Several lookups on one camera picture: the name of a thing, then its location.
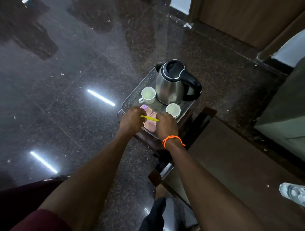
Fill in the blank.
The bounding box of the person's left hand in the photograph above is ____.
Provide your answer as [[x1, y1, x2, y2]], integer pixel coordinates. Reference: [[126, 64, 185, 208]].
[[119, 106, 147, 136]]

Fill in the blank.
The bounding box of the person's right hand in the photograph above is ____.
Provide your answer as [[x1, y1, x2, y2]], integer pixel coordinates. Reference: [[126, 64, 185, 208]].
[[155, 112, 179, 142]]

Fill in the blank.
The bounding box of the person's right forearm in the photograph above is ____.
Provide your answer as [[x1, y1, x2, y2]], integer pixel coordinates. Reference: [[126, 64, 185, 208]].
[[164, 138, 270, 231]]

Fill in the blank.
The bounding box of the person's left forearm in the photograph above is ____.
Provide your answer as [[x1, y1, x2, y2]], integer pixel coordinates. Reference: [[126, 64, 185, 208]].
[[36, 129, 139, 231]]

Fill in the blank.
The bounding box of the white ceramic cup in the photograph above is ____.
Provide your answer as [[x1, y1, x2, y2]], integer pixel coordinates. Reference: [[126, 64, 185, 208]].
[[138, 87, 156, 105], [166, 103, 181, 119]]

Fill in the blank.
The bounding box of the pink sachet holder box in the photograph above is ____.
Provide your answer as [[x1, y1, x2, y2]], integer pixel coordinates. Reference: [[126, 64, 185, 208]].
[[139, 104, 159, 132]]

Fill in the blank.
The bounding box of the silver metal tray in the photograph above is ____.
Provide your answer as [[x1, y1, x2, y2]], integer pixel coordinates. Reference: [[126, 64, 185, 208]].
[[118, 67, 198, 139]]

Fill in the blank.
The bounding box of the orange thread wristband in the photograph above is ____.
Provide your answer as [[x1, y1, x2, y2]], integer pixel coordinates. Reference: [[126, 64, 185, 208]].
[[162, 135, 186, 150]]

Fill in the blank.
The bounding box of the dark wooden stool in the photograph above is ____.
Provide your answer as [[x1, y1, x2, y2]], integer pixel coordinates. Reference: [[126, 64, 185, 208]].
[[117, 100, 218, 181]]

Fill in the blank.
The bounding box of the steel electric kettle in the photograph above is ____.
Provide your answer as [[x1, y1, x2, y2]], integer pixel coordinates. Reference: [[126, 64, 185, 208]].
[[154, 59, 203, 105]]

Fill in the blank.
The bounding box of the dark wooden bench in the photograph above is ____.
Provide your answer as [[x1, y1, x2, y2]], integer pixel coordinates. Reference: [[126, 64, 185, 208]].
[[148, 114, 305, 231]]

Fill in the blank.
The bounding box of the person's black shoe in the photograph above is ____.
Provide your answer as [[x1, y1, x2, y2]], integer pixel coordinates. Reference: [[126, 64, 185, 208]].
[[139, 197, 166, 231]]

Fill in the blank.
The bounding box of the grey upholstered chair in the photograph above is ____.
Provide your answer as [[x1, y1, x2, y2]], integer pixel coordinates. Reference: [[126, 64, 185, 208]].
[[254, 57, 305, 157]]

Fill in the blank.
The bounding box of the wooden door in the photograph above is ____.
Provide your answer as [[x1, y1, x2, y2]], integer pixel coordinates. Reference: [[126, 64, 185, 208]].
[[188, 0, 305, 50]]

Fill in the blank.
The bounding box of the clear plastic water bottle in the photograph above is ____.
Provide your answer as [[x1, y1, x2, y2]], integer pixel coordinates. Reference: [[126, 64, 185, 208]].
[[279, 182, 305, 207]]

